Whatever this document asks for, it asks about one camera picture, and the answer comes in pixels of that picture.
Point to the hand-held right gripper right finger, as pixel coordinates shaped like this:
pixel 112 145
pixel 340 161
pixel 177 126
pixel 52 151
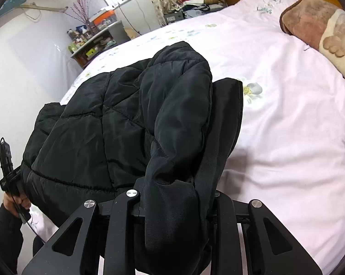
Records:
pixel 227 220

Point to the white appliance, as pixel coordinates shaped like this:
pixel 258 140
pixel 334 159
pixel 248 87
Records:
pixel 141 14

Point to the pink flower branches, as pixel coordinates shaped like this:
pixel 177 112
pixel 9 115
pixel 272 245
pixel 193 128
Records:
pixel 82 10

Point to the cluttered wooden shelf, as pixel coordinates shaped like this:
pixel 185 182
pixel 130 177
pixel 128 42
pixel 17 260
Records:
pixel 92 45

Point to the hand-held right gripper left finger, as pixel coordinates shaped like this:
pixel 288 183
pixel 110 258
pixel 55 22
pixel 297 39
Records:
pixel 123 220

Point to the pile of folded clothes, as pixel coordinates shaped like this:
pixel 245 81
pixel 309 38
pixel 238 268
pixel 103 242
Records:
pixel 198 3

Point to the black padded hooded jacket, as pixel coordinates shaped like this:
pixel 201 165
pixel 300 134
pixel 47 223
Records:
pixel 126 120

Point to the cream paw print blanket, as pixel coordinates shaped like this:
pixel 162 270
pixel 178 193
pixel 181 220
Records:
pixel 340 43

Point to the brown plush blanket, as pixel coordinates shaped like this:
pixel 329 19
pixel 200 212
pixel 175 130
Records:
pixel 307 23

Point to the orange storage box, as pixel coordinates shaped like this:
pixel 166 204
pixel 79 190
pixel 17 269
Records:
pixel 103 17

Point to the person's left forearm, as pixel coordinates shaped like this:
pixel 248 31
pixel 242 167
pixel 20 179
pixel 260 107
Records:
pixel 3 243

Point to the teal wall decoration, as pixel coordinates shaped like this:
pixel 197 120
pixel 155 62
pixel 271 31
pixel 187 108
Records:
pixel 10 4

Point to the pink floral bed sheet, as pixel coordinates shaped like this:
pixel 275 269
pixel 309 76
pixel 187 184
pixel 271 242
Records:
pixel 275 120

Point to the person's left hand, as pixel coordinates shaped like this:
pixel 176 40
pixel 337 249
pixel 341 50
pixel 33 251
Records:
pixel 10 204

